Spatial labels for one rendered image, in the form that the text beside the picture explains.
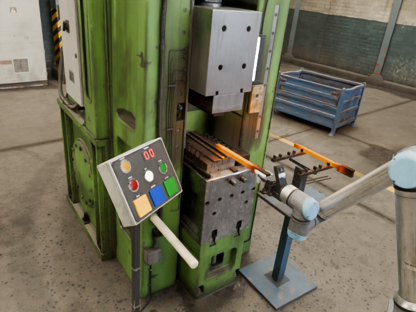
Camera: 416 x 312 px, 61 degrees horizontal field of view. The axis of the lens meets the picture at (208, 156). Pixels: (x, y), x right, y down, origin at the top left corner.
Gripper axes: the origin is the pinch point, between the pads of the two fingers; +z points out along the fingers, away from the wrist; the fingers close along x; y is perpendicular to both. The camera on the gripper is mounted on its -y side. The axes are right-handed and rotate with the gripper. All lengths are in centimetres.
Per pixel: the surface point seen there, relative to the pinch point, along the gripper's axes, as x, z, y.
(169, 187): -45.4, 9.5, 3.5
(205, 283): -9, 20, 93
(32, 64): -8, 557, 74
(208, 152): -4.7, 36.8, 6.3
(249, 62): 8, 27, -47
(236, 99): 2.6, 26.9, -28.1
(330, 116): 328, 188, 81
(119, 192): -71, 4, -4
